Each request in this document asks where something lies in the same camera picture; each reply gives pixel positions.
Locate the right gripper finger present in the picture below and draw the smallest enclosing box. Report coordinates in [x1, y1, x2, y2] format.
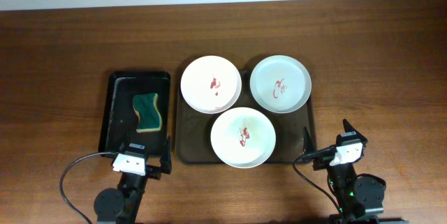
[303, 127, 315, 154]
[343, 119, 367, 142]

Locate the green and yellow sponge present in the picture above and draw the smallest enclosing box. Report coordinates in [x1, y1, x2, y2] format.
[132, 93, 162, 133]

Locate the white plate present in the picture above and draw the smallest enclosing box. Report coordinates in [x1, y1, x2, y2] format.
[210, 107, 277, 169]
[180, 56, 242, 114]

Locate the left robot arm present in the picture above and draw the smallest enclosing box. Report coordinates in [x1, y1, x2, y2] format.
[94, 136, 172, 224]

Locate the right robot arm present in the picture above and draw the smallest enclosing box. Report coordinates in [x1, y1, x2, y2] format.
[293, 119, 386, 223]

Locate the small black tray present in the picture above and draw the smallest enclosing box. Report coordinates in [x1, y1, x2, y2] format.
[98, 71, 171, 157]

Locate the brown plastic serving tray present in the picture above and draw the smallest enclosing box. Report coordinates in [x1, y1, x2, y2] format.
[174, 69, 317, 165]

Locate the pale green plate top right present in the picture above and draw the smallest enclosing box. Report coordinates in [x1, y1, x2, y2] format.
[249, 55, 312, 114]

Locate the left black cable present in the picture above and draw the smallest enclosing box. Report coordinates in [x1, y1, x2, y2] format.
[59, 151, 118, 224]

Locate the black cable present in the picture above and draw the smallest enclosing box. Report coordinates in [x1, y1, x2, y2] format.
[59, 151, 118, 224]
[292, 147, 345, 218]

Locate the right black cable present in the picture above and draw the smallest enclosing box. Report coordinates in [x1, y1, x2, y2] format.
[292, 147, 345, 218]

